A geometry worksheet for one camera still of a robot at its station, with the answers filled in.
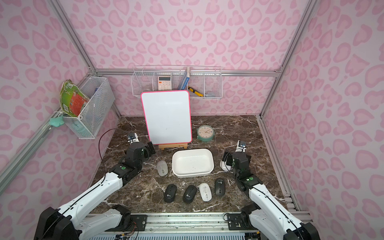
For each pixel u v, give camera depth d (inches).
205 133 42.0
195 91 38.5
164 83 37.4
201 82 40.1
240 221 28.6
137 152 23.7
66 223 15.4
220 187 32.4
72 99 28.8
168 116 35.7
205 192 31.6
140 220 28.9
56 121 24.7
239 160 23.8
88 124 28.3
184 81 34.5
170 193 32.2
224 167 36.1
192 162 36.6
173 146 39.6
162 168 34.8
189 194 31.7
